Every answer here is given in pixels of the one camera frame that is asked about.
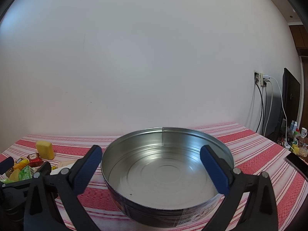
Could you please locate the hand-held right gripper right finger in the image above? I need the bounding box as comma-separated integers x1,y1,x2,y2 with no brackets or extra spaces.
200,145,279,231

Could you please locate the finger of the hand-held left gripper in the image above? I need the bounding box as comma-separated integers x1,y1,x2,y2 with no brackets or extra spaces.
0,161,52,192
0,157,14,175

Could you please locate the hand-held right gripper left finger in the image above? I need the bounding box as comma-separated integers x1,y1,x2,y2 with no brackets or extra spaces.
23,145,103,231

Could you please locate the yellow sponge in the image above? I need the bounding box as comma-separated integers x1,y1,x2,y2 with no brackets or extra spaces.
9,168,22,182
36,140,55,160

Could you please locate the small yellow snack packet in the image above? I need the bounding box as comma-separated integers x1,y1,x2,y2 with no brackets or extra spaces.
13,157,30,171

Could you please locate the white box with cork base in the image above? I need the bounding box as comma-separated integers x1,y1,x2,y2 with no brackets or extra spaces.
52,160,79,175

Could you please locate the round metal tin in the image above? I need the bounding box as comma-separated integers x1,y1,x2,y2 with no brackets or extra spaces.
101,126,235,228

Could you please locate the red sauce packet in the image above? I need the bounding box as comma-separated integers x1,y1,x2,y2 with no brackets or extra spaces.
27,153,44,167

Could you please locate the red striped tablecloth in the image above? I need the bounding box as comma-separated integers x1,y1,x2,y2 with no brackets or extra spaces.
0,122,308,231

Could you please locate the black smartphone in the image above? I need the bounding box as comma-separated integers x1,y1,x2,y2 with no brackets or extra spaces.
285,153,308,180

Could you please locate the black monitor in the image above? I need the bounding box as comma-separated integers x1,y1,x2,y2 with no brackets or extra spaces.
267,68,301,142

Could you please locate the wooden wardrobe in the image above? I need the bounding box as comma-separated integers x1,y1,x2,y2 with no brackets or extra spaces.
289,24,308,82

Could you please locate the grey cable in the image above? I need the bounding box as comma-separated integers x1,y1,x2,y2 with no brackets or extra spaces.
263,81,274,136

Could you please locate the white cable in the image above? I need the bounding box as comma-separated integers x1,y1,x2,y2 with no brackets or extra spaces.
269,76,293,150

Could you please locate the wall socket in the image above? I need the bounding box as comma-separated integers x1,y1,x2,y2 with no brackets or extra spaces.
254,71,265,86

